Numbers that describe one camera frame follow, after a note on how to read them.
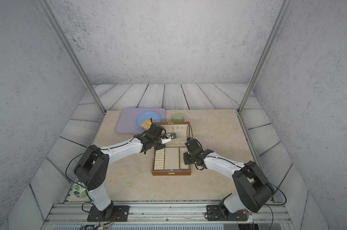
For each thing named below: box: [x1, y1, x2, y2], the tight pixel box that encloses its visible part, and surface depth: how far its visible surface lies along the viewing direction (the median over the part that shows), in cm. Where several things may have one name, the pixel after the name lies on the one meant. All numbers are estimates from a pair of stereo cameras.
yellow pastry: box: [141, 119, 155, 130], surface depth 110 cm
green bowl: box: [170, 113, 186, 122], surface depth 113 cm
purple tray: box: [115, 107, 167, 134], surface depth 120 cm
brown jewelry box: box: [151, 121, 192, 176], surface depth 88 cm
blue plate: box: [135, 110, 162, 130], surface depth 118 cm
